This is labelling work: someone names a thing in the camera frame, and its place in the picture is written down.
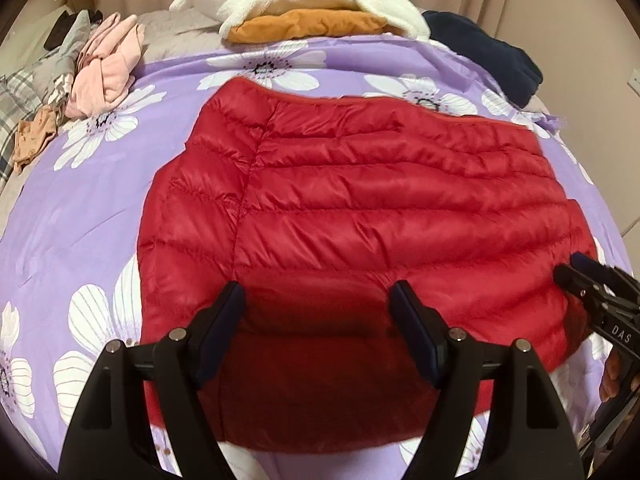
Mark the plaid grey pillow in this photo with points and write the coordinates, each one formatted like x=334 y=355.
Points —
x=19 y=101

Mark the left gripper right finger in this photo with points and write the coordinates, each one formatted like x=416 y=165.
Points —
x=423 y=329

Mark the orange folded garment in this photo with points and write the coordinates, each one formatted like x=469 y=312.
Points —
x=306 y=23

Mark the red puffer jacket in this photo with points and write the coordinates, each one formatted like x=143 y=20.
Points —
x=317 y=206

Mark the purple floral bed sheet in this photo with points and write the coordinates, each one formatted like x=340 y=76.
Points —
x=70 y=279

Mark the person's right hand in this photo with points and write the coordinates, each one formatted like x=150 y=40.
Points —
x=610 y=382

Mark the pink folded garment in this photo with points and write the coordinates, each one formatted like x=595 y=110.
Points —
x=104 y=67

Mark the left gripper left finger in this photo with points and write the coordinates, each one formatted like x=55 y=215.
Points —
x=213 y=328

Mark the navy blue fleece garment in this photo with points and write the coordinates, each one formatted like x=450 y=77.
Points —
x=517 y=74

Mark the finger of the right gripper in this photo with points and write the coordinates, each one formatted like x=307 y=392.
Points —
x=575 y=277

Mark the tan small garment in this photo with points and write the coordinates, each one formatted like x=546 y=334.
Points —
x=33 y=136

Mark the grey garment pile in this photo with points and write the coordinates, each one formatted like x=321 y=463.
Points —
x=54 y=74

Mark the white wall socket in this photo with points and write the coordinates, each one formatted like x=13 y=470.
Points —
x=634 y=81

